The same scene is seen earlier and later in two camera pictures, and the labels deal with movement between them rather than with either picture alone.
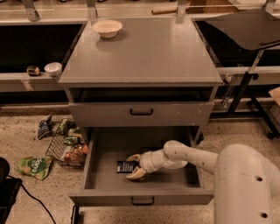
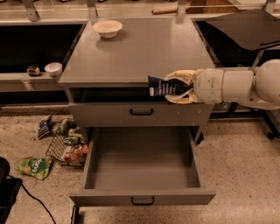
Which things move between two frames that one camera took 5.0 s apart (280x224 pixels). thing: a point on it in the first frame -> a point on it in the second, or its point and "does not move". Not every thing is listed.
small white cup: x=53 y=68 does not move
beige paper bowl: x=108 y=28 does not move
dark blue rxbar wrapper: x=127 y=166 -> x=158 y=88
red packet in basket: x=76 y=153 does not move
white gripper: x=148 y=163 -> x=208 y=86
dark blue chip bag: x=44 y=127 does not move
